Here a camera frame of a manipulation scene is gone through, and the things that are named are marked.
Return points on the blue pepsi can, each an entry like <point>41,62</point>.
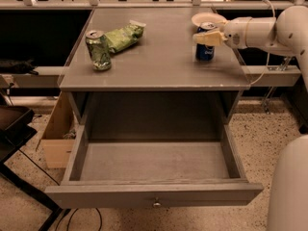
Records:
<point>205,52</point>

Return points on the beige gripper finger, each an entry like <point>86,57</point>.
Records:
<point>210,38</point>

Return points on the green chip bag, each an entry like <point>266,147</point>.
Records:
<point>122,38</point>

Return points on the green soda can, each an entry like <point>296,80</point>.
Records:
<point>99,50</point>

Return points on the metal drawer knob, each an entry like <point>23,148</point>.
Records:
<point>156,203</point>

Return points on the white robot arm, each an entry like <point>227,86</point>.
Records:
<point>285,35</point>

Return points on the cardboard box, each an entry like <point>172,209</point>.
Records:
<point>56,140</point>

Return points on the grey open top drawer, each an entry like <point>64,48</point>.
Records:
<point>132,147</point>

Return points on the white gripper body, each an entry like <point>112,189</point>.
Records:
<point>235,33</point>

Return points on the grey cabinet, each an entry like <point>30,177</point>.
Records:
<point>163,59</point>

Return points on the white paper bowl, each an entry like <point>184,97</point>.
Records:
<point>208,20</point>

